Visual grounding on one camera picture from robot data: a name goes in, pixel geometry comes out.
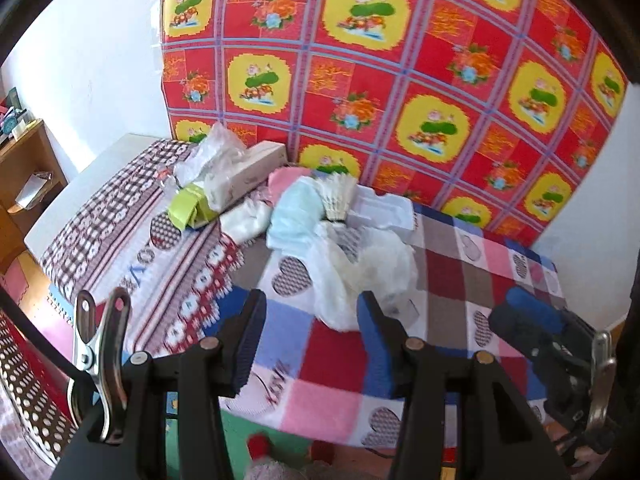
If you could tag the pink paper piece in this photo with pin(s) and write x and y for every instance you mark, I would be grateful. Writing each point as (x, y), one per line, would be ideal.
(282, 178)

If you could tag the light blue cloth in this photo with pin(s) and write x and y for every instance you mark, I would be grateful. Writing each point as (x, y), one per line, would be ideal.
(295, 217)

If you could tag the red floral plastic wall sheet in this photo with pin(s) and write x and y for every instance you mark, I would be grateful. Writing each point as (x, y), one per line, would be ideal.
(492, 111)

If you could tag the wooden bedside shelf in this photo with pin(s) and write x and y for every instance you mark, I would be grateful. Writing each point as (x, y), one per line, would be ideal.
(22, 158)

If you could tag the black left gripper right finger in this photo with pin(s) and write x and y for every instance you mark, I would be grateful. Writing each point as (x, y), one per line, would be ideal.
(409, 369)

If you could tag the green white cardboard box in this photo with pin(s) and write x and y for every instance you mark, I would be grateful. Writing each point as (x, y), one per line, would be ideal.
(189, 209)

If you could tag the silver spring clamp left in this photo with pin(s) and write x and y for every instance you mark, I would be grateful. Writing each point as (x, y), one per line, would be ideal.
(97, 353)

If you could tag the checkered heart bed blanket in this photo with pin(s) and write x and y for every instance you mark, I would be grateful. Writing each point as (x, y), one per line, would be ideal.
(109, 228)

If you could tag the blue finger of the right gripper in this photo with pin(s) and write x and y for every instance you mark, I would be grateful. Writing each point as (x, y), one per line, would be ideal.
(535, 310)

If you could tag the white shuttlecock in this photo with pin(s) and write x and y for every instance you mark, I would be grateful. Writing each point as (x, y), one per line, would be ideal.
(336, 192)

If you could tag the white plastic bag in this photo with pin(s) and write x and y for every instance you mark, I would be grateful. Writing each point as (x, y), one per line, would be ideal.
(343, 262)

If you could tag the clear crumpled plastic bag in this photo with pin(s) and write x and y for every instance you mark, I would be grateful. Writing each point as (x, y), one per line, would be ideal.
(220, 147)

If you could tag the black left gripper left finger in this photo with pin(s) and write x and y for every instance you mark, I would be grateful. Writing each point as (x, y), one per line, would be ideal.
(216, 367)

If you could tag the white crumpled tissue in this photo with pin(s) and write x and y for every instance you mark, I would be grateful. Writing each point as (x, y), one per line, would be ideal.
(246, 221)

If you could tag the white tissue box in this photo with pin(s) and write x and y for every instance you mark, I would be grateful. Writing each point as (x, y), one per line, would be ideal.
(230, 178)

